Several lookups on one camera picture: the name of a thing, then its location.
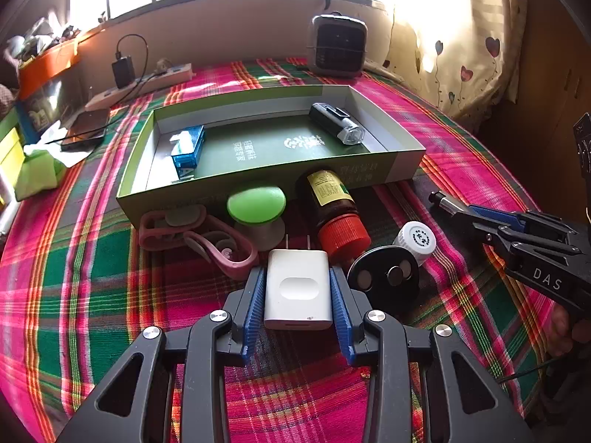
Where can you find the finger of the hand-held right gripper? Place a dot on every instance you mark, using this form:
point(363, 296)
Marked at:
point(501, 218)
point(531, 242)

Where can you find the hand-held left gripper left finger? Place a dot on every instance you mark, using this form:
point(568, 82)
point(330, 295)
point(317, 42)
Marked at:
point(255, 304)

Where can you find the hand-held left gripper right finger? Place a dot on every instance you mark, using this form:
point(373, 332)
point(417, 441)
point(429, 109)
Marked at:
point(340, 304)

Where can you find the white wall charger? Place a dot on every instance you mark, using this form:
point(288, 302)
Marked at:
point(298, 286)

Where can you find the pink ear-hook clip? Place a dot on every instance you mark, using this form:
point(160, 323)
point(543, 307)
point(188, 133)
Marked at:
point(231, 263)
point(152, 235)

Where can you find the black round disc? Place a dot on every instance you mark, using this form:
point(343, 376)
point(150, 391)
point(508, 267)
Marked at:
point(383, 258)

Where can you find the white bottle cap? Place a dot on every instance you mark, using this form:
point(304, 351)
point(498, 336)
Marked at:
point(415, 240)

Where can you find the brown bottle red cap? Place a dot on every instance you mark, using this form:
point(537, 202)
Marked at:
point(332, 212)

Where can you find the green cardboard box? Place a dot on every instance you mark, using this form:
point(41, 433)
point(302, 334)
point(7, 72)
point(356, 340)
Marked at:
point(258, 147)

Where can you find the person's right hand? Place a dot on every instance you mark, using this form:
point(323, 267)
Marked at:
point(561, 332)

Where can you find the green and white round holder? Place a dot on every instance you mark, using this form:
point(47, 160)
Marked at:
point(256, 200)

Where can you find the plaid blanket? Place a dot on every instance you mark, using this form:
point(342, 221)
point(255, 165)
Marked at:
point(138, 332)

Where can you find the brown wooden cabinet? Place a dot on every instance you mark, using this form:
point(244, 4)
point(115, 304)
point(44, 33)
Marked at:
point(549, 78)

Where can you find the blue card reader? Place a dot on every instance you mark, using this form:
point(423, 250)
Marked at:
point(187, 157)

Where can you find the cream heart-print curtain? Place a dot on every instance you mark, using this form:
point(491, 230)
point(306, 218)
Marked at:
point(461, 55)

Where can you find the black bike light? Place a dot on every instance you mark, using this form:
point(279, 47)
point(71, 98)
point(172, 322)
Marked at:
point(325, 117)

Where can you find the grey space heater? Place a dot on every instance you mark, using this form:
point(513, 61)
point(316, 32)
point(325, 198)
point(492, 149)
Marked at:
point(337, 46)

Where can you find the white power strip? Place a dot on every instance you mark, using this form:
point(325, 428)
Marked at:
point(175, 74)

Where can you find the black smartphone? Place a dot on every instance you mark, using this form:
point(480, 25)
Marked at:
point(85, 127)

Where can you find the pale green bag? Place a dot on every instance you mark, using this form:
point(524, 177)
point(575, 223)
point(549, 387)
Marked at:
point(39, 175)

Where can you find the white plug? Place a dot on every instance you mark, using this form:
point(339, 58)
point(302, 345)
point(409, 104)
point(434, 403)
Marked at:
point(164, 65)

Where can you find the white plastic tube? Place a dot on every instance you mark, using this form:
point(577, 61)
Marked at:
point(7, 212)

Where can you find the white paper sheet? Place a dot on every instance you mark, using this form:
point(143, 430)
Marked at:
point(51, 134)

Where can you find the black power adapter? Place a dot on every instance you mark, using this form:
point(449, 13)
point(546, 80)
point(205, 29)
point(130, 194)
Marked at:
point(123, 73)

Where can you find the yellow carton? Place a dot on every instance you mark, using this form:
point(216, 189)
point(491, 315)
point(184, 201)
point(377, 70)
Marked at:
point(10, 157)

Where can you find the clear plastic storage box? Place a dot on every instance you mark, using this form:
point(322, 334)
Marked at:
point(51, 101)

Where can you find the blue box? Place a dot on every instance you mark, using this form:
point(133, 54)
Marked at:
point(27, 122)

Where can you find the light green carton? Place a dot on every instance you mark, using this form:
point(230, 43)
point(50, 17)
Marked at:
point(8, 124)

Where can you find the orange box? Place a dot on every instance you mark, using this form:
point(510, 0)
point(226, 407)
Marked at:
point(46, 67)

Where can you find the brown checked cloth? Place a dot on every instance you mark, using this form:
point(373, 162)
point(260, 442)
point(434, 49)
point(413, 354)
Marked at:
point(5, 97)

